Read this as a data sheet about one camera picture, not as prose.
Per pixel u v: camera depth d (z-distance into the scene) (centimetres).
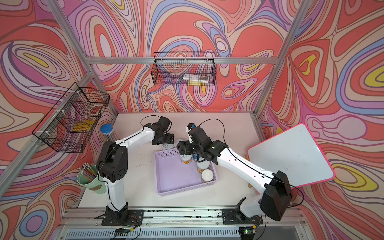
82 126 72
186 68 96
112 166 51
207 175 81
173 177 87
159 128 74
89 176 74
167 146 93
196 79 91
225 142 55
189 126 69
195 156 87
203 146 57
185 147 67
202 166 84
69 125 71
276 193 40
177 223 73
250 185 84
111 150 50
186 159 89
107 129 89
